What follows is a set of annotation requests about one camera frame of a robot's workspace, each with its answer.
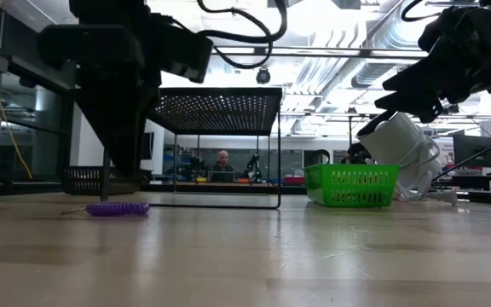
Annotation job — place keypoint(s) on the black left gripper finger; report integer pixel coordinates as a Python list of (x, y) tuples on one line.
[(117, 119)]

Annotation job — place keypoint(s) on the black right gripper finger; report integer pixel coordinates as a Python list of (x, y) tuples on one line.
[(424, 77), (424, 104)]

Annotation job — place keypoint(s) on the black loop item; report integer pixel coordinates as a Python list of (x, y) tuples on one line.
[(320, 151)]

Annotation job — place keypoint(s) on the background black robot arm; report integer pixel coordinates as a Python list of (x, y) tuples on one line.
[(254, 168)]

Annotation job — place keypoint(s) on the white desk lamp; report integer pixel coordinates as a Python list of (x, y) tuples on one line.
[(394, 143)]

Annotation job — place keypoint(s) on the black computer monitor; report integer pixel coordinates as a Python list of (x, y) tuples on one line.
[(475, 151), (148, 147)]

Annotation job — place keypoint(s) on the black slotted basket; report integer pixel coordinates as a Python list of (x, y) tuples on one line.
[(79, 181)]

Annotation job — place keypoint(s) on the person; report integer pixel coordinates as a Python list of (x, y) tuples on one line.
[(356, 153), (223, 164)]

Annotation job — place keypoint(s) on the purple coil wristband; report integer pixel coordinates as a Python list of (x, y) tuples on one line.
[(117, 209)]

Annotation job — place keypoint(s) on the green plastic basket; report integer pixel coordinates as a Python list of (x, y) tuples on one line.
[(352, 183)]

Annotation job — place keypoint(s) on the black perforated metal monitor stand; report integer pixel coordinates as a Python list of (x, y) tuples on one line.
[(228, 111)]

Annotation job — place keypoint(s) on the red background bin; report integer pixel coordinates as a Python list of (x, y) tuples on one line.
[(294, 180)]

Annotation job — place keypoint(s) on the black ceiling spotlight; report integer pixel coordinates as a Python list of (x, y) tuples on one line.
[(263, 76)]

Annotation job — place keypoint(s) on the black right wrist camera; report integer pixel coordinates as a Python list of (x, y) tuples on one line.
[(437, 30)]

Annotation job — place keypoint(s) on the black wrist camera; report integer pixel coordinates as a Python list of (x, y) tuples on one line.
[(437, 30), (188, 55)]

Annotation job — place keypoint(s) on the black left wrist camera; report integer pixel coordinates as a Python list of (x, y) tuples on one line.
[(188, 55)]

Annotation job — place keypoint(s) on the overhead frame light bar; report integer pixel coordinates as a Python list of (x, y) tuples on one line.
[(313, 51)]

